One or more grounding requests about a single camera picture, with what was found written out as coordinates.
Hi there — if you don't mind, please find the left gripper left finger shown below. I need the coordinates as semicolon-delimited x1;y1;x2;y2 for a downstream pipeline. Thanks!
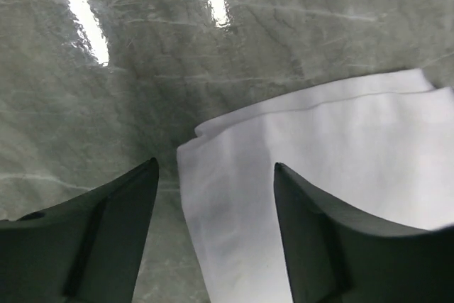
1;159;159;302

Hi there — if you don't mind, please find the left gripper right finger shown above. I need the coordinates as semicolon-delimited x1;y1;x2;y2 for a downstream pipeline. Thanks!
274;163;453;302

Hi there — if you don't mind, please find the white t shirt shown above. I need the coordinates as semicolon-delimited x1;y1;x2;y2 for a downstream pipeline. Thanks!
177;69;453;302

